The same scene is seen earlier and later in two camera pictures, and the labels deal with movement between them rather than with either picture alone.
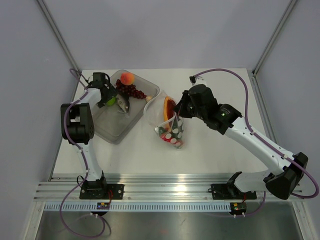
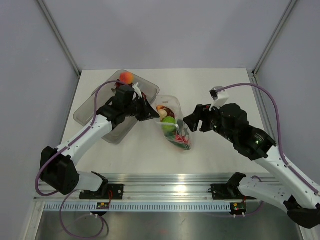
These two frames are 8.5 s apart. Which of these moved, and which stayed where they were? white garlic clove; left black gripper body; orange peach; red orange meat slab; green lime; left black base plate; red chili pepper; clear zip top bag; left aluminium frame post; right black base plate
Moved: red orange meat slab; red chili pepper; white garlic clove; left black gripper body; green lime; clear zip top bag
Stayed: right black base plate; left aluminium frame post; left black base plate; orange peach
